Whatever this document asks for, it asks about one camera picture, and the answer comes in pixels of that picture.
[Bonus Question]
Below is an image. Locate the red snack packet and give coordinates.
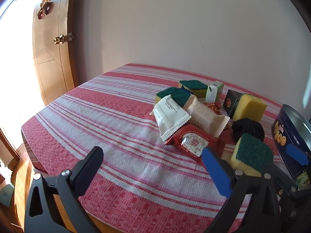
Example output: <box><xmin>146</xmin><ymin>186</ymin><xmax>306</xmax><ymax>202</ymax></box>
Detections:
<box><xmin>165</xmin><ymin>124</ymin><xmax>225</xmax><ymax>165</ymax></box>

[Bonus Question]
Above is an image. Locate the green yellow sponge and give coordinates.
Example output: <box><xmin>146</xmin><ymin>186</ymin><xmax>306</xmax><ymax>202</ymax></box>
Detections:
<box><xmin>179</xmin><ymin>80</ymin><xmax>208</xmax><ymax>98</ymax></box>
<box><xmin>155</xmin><ymin>87</ymin><xmax>191</xmax><ymax>107</ymax></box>
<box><xmin>229</xmin><ymin>134</ymin><xmax>273</xmax><ymax>177</ymax></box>

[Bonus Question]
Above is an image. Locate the brass door knob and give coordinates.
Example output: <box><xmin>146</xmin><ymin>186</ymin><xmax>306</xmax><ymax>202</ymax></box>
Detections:
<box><xmin>53</xmin><ymin>34</ymin><xmax>65</xmax><ymax>45</ymax></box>

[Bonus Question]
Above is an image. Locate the teal card on floor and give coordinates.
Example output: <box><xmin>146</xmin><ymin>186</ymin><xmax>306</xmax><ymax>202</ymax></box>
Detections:
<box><xmin>0</xmin><ymin>182</ymin><xmax>14</xmax><ymax>207</ymax></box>

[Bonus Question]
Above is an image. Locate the blue round metal tin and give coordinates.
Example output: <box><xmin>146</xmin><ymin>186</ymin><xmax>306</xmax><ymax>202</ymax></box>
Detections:
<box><xmin>271</xmin><ymin>104</ymin><xmax>310</xmax><ymax>190</ymax></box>

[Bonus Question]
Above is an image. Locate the wooden door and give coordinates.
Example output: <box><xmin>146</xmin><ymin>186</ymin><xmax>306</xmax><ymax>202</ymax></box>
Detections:
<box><xmin>33</xmin><ymin>0</ymin><xmax>78</xmax><ymax>105</ymax></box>

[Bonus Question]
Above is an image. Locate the white snack packet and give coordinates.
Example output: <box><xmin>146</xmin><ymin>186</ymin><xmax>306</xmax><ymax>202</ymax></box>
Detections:
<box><xmin>150</xmin><ymin>95</ymin><xmax>191</xmax><ymax>142</ymax></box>

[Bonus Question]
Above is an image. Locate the black yarn ball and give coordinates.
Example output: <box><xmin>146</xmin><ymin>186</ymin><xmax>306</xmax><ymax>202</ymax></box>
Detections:
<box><xmin>232</xmin><ymin>118</ymin><xmax>265</xmax><ymax>143</ymax></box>

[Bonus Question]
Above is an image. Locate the black gold gift box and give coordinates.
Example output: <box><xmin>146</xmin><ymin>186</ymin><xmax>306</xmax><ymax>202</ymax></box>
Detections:
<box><xmin>223</xmin><ymin>90</ymin><xmax>243</xmax><ymax>119</ymax></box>

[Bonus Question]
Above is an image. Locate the red white striped tablecloth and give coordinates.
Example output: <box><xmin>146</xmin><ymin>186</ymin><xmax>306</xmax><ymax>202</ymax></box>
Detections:
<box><xmin>21</xmin><ymin>63</ymin><xmax>290</xmax><ymax>233</ymax></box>

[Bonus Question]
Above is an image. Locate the plain yellow sponge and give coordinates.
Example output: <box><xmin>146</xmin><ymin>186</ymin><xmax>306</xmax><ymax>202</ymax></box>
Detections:
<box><xmin>232</xmin><ymin>94</ymin><xmax>267</xmax><ymax>122</ymax></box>

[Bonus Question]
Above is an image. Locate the green tissue pack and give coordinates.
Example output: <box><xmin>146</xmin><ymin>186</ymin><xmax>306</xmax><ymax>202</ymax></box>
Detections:
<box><xmin>205</xmin><ymin>81</ymin><xmax>224</xmax><ymax>103</ymax></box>

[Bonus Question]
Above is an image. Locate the cream pink snack packet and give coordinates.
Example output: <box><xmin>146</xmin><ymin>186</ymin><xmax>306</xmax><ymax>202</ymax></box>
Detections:
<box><xmin>183</xmin><ymin>94</ymin><xmax>230</xmax><ymax>138</ymax></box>

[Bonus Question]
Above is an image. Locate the blue cloth ball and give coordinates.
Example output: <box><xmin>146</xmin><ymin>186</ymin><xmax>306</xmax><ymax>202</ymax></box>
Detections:
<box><xmin>180</xmin><ymin>86</ymin><xmax>193</xmax><ymax>94</ymax></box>

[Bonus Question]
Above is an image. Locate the door hanging ornament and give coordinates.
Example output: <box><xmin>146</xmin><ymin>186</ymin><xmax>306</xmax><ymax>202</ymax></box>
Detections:
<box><xmin>37</xmin><ymin>0</ymin><xmax>53</xmax><ymax>20</ymax></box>

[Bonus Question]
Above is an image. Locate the small red patterned packet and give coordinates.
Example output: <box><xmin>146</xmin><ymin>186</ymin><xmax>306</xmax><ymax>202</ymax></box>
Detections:
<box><xmin>204</xmin><ymin>103</ymin><xmax>221</xmax><ymax>115</ymax></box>

